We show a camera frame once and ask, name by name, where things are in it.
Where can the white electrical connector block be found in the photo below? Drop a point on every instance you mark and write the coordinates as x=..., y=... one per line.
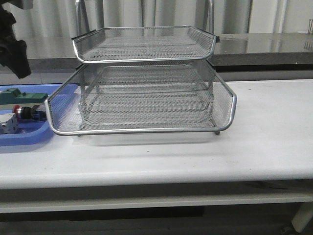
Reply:
x=8, y=123

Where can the white table leg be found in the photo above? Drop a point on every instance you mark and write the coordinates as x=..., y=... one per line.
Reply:
x=302, y=217

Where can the grey pleated curtain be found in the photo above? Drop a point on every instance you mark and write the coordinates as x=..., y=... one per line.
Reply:
x=57, y=18

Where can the red emergency stop button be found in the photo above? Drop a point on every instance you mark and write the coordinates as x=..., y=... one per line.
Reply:
x=35, y=113

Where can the green terminal block module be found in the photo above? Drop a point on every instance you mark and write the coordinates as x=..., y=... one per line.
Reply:
x=13, y=96

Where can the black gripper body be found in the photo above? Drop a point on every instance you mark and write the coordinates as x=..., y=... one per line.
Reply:
x=12, y=51

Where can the grey stone counter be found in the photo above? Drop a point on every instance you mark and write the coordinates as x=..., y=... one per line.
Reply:
x=234, y=52

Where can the silver metal rack frame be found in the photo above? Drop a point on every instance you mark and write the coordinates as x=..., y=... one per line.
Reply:
x=82, y=20

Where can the blue plastic tray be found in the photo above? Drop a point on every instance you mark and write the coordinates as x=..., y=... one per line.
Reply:
x=29, y=132

